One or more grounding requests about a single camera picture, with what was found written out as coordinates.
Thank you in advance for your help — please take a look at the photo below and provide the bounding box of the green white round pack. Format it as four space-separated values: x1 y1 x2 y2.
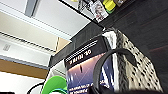
41 74 70 94

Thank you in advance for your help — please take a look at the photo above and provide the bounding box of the long grey wall rail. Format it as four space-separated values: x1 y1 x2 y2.
24 0 42 18

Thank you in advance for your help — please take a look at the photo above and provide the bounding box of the tall brown box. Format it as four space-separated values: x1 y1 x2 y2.
113 0 128 7

